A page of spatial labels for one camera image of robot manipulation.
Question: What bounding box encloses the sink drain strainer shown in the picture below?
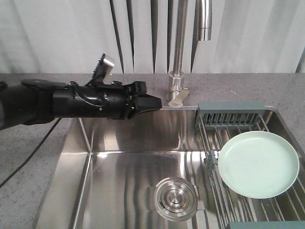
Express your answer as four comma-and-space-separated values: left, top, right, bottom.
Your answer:
154, 177, 198, 221

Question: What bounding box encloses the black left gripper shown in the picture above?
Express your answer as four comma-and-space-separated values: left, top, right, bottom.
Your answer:
51, 81, 163, 120

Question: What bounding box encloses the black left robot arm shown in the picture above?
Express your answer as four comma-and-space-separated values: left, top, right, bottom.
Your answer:
0, 79, 162, 130

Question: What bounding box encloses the light green round plate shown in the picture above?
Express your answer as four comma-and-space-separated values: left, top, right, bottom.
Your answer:
218, 131, 300, 199

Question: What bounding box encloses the stainless steel faucet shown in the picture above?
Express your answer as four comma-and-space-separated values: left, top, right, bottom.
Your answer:
166, 0, 213, 108

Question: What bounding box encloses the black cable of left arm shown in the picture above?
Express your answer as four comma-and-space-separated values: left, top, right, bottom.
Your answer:
0, 118, 61, 188

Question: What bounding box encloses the grey roll-up drying rack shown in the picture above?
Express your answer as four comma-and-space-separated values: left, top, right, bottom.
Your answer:
195, 101, 305, 229

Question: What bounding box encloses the stainless steel sink basin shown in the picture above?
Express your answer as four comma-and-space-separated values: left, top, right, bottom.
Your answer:
35, 107, 217, 229

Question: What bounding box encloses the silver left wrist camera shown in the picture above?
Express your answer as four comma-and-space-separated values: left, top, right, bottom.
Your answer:
93, 53, 115, 78

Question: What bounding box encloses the white pleated curtain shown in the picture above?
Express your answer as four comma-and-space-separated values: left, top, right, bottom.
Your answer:
0, 0, 305, 73

